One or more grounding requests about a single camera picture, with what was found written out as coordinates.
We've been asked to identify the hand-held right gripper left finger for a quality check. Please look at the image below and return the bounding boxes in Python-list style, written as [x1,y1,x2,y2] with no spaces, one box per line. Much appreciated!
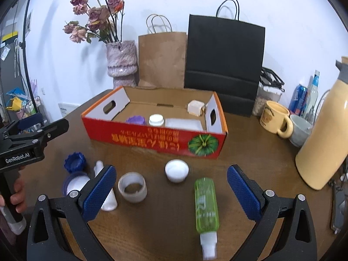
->
[27,164,117,261]

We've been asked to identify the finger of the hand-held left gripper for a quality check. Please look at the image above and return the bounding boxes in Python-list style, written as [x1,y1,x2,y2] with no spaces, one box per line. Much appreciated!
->
[0,113,44,142]
[4,119,70,153]

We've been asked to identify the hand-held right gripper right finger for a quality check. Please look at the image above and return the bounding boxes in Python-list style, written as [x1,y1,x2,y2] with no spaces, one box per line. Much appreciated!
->
[227,164,318,261]

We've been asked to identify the white spray bottle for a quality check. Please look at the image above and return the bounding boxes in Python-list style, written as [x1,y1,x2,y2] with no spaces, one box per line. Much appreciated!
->
[94,160,118,211]

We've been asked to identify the blue-rimmed white lid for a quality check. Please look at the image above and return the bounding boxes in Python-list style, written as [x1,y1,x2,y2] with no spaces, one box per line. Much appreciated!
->
[63,172,91,196]

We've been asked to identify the white tape roll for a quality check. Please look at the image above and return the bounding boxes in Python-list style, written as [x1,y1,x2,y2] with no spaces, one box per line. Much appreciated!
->
[118,172,148,203]

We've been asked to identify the blue jar lid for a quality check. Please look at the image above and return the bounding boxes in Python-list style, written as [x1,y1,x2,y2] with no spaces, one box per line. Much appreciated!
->
[64,153,87,173]

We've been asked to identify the green spray bottle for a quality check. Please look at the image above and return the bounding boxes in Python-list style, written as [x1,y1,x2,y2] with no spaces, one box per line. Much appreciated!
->
[194,177,219,260]

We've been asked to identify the red cardboard box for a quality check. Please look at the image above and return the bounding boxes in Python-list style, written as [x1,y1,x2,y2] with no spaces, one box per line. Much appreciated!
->
[82,85,228,160]

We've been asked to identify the clear plastic container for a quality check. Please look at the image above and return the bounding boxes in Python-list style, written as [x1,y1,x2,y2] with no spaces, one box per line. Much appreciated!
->
[165,118,204,131]

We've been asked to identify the cream square box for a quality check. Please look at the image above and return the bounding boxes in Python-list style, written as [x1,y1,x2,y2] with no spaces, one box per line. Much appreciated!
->
[187,100,206,117]

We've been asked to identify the person's left hand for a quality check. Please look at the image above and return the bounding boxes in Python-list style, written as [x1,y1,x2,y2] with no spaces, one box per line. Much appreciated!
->
[11,172,28,212]

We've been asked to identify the cluttered storage rack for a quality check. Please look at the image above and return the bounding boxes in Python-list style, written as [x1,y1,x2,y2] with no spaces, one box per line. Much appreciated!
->
[5,87,48,125]

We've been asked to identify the grey cabinet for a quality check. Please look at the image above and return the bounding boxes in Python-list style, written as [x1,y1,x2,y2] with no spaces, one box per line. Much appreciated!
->
[0,33,28,123]

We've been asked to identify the black light stand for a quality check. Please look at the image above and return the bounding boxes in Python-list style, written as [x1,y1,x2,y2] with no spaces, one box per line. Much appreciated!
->
[13,0,38,115]

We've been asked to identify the yellow mug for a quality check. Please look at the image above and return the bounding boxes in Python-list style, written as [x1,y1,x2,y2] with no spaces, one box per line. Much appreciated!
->
[259,100,294,138]

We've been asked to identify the grey ceramic cup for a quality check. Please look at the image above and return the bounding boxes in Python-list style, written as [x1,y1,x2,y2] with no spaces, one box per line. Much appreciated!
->
[289,114,313,147]

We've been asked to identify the yellow thermos jug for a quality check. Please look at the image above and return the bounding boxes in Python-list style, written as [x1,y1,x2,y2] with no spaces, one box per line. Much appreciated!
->
[295,56,348,190]

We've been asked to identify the black phone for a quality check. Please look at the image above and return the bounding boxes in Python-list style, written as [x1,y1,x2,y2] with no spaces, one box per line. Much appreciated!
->
[330,189,346,234]

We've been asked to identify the clear storage jar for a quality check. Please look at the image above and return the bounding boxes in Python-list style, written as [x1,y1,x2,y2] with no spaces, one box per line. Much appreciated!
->
[251,67,285,117]

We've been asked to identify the pink mottled vase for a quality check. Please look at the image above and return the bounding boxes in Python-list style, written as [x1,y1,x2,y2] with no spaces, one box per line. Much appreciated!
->
[106,40,138,87]

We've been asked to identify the blue drink can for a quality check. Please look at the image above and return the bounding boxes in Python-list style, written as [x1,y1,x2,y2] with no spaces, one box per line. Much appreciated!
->
[288,84,309,116]

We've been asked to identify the dried pink flowers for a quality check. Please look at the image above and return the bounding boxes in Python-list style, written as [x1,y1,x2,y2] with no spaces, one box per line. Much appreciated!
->
[63,0,125,44]

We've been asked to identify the clear plastic bottle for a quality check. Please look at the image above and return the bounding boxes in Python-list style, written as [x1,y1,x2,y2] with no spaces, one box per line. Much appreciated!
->
[304,70,321,120]

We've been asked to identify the brown paper bag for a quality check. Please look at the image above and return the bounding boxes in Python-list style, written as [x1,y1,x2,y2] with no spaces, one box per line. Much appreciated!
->
[138,14,187,89]

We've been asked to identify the black paper bag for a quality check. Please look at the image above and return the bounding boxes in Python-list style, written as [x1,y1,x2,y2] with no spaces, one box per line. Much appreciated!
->
[184,0,265,117]

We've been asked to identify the white wall outlet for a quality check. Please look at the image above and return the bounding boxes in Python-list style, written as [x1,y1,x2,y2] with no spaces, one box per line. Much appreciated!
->
[58,102,80,116]

